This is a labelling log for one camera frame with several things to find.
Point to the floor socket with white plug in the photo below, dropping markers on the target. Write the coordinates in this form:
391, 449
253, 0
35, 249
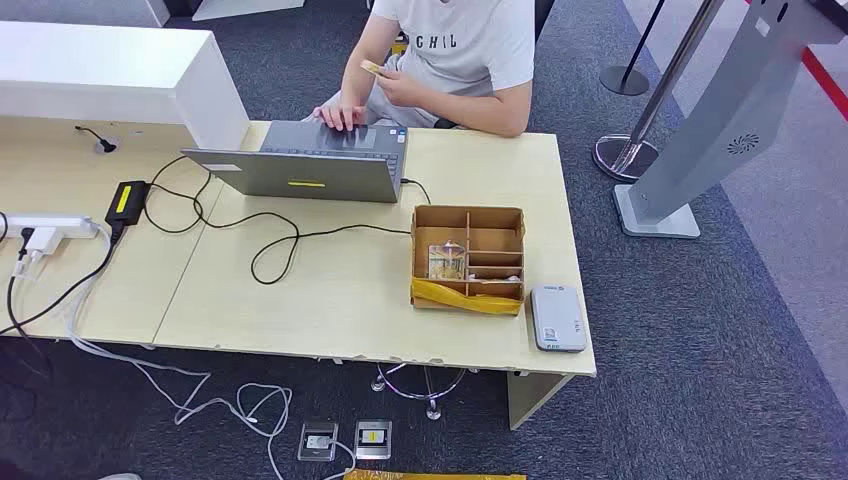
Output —
318, 442

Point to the white plug-in charger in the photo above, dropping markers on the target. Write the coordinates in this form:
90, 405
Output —
43, 241

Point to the grey laptop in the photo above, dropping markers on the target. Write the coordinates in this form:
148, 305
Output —
311, 173

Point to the red barrier belt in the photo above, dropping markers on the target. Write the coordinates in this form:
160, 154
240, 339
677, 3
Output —
828, 83

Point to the crumpled yellow tape strip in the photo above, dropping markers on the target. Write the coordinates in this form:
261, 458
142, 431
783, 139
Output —
464, 301

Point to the person's left hand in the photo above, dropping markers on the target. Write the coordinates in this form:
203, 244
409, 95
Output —
401, 87

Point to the person's right forearm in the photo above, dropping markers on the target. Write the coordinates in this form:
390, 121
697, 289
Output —
358, 83

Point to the chrome stanchion post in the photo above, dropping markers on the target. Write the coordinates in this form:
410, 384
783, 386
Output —
626, 159

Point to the floor socket with yellow label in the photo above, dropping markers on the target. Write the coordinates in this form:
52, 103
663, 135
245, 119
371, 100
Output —
373, 440

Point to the white cabinet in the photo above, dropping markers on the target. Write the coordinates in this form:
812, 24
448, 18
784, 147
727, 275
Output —
79, 10

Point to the white power strip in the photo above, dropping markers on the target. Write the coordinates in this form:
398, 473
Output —
53, 225

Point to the white card reader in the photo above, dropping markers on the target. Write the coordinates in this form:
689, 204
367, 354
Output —
558, 318

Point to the wooden desk leg panel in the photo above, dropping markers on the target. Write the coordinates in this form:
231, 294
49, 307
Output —
530, 397

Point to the white reception counter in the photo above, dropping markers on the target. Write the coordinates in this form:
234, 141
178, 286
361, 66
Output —
99, 60

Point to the yellow floor tape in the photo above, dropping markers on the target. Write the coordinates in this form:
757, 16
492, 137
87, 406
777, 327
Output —
430, 476

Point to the person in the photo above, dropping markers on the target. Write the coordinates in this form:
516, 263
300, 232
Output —
464, 60

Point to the chrome stool base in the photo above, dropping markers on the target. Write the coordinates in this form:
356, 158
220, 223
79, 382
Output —
434, 412

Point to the cardboard organizer box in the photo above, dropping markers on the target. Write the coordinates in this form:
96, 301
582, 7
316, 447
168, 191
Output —
490, 228

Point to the white flat board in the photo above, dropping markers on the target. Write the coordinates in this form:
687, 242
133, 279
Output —
245, 8

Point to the person's right hand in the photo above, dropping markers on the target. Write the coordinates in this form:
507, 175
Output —
341, 116

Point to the silver kiosk stand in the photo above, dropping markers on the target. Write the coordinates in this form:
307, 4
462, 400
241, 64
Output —
715, 132

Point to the black stanchion post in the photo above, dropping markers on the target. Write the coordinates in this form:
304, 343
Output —
624, 81

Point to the black power adapter yellow label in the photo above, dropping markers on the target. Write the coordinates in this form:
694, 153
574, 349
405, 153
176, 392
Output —
126, 202

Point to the person's left forearm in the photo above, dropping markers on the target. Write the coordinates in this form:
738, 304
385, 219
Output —
470, 109

